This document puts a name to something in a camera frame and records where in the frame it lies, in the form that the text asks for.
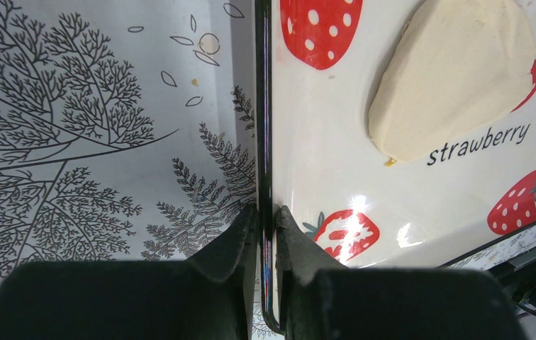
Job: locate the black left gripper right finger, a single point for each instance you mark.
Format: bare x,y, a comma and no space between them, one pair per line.
323,299

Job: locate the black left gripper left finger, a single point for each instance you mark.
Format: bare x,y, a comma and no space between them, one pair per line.
207,296

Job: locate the strawberry pattern rectangular tray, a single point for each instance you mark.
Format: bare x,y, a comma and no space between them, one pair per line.
327,59

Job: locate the small dough ball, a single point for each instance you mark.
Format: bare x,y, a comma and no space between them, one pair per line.
460,65

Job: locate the floral table mat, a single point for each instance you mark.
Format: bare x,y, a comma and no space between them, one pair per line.
127,128

